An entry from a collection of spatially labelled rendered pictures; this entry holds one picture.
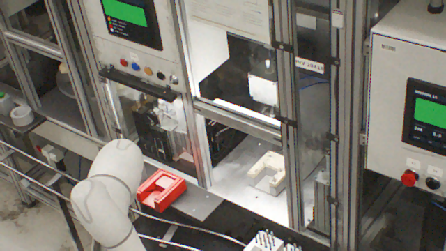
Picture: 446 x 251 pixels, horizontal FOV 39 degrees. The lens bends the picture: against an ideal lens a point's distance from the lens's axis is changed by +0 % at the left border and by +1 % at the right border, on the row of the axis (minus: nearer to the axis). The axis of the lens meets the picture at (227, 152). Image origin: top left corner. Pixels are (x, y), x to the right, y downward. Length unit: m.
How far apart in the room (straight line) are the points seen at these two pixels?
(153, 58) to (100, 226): 0.72
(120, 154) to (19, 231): 2.17
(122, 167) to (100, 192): 0.13
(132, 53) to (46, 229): 1.81
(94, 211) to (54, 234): 2.14
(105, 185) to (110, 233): 0.13
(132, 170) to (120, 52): 0.65
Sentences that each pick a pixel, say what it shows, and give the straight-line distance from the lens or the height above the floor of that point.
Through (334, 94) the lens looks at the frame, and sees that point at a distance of 1.79.
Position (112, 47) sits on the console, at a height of 1.47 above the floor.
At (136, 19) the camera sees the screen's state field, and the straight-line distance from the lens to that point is 2.12.
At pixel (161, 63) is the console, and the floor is 1.47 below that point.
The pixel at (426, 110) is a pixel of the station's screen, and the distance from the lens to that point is 1.63.
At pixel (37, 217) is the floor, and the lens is 3.96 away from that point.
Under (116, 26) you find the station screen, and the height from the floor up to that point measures 1.58.
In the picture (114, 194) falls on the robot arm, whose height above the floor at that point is 1.47.
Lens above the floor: 2.61
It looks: 40 degrees down
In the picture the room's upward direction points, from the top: 8 degrees counter-clockwise
